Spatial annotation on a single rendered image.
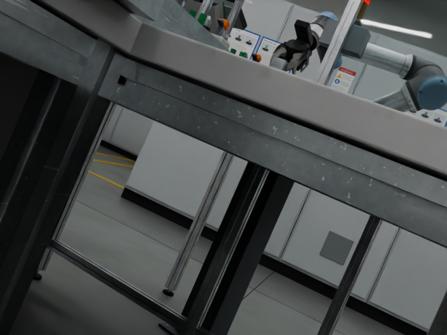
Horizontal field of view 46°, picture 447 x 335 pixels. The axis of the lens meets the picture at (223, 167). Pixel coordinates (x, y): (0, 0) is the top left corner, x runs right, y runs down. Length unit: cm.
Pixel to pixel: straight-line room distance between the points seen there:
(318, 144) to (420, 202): 8
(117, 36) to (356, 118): 20
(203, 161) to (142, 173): 61
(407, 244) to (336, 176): 425
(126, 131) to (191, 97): 906
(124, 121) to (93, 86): 907
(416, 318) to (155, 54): 437
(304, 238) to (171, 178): 132
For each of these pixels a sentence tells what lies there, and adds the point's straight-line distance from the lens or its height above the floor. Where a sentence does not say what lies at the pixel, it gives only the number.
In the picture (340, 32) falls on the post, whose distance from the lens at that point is 149.
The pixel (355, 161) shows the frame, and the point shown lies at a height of 82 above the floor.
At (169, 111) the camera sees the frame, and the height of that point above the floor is 80.
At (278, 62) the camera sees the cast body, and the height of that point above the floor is 110.
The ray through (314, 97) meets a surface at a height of 85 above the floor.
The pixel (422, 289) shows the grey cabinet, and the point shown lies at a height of 40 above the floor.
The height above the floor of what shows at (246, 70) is 85.
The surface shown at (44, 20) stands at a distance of 41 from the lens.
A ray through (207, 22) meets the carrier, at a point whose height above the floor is 103.
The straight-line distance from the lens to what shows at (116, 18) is 45.
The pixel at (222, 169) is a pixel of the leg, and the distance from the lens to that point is 265.
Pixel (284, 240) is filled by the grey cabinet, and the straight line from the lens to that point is 464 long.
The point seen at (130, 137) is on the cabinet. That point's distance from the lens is 945.
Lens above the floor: 79
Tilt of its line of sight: 2 degrees down
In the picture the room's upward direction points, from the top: 24 degrees clockwise
